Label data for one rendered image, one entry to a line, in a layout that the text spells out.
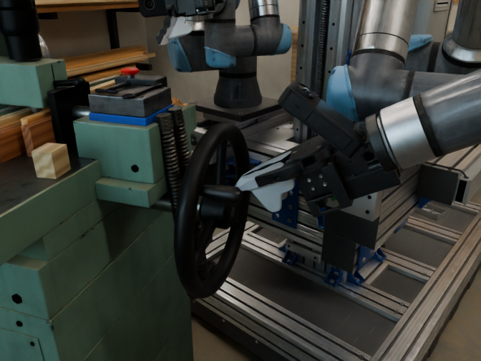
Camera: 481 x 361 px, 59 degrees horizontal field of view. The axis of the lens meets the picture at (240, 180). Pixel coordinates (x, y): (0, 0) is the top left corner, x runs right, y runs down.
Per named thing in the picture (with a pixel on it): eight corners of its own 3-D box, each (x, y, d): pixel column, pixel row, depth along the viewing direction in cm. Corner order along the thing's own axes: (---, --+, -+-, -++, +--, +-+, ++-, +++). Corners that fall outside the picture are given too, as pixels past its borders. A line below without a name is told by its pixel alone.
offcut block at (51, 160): (56, 179, 59) (51, 152, 58) (36, 177, 60) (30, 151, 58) (71, 169, 63) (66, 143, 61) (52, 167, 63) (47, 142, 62)
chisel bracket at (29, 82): (45, 117, 70) (35, 65, 66) (-19, 110, 74) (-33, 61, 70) (75, 107, 76) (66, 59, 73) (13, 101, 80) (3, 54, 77)
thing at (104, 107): (146, 126, 62) (142, 89, 60) (84, 119, 65) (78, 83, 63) (185, 104, 73) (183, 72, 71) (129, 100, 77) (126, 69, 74)
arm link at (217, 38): (254, 66, 103) (254, 18, 99) (211, 69, 99) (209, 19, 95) (242, 62, 110) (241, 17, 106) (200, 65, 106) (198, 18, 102)
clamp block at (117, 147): (152, 186, 64) (147, 130, 61) (79, 175, 68) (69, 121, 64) (193, 153, 77) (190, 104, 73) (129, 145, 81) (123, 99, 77)
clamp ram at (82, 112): (93, 150, 69) (85, 94, 65) (56, 145, 71) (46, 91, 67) (124, 133, 77) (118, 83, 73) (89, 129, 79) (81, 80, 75)
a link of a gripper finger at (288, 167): (255, 192, 54) (318, 169, 50) (250, 182, 53) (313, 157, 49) (265, 177, 58) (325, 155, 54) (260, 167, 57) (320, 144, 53)
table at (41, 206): (50, 296, 46) (39, 250, 43) (-142, 246, 55) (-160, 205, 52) (235, 132, 98) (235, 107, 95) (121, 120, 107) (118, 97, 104)
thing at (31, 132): (35, 157, 67) (28, 127, 65) (26, 156, 68) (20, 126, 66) (99, 127, 81) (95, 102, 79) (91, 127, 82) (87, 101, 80)
